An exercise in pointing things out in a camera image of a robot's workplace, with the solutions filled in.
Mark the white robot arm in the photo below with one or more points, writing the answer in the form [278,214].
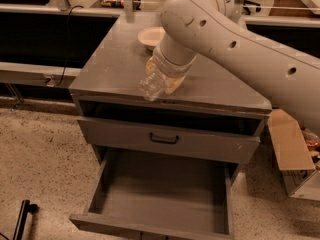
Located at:
[290,79]

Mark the white paper bowl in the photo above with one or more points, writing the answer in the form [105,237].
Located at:
[151,36]

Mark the grey open middle drawer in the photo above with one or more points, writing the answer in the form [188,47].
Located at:
[149,196]

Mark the black office chair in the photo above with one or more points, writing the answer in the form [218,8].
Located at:
[249,5]

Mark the black bar on floor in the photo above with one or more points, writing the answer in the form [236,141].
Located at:
[26,208]

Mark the grey drawer cabinet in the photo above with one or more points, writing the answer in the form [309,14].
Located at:
[209,99]

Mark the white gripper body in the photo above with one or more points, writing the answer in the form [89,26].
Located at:
[170,67]

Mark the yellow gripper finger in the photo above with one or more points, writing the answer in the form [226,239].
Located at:
[171,84]
[150,66]

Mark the black drawer handle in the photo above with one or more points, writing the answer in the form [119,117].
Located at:
[163,140]

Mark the wooden table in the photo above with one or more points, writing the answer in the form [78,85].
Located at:
[291,8]

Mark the grey top drawer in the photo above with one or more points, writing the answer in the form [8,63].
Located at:
[218,146]

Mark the cardboard box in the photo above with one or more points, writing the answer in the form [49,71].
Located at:
[301,178]

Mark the clear plastic water bottle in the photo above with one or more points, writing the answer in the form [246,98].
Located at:
[153,85]

